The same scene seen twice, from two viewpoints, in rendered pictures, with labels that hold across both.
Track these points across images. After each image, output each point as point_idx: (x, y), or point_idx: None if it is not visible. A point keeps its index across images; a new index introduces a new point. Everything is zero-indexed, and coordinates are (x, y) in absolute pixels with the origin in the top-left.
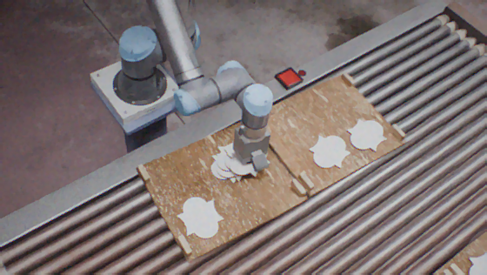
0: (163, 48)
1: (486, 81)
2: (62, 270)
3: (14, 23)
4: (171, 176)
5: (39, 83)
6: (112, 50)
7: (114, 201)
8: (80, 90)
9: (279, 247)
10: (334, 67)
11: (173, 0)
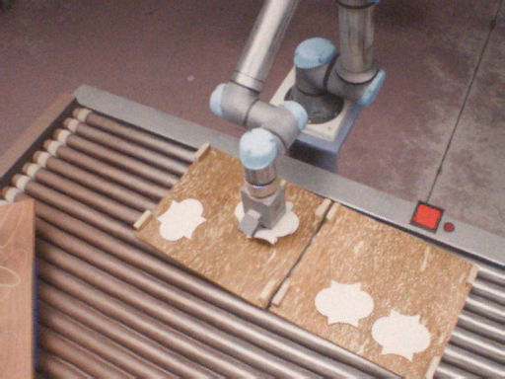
0: (326, 74)
1: None
2: (95, 156)
3: (409, 38)
4: (215, 175)
5: None
6: (448, 114)
7: (170, 152)
8: (385, 119)
9: (190, 308)
10: (487, 257)
11: (283, 3)
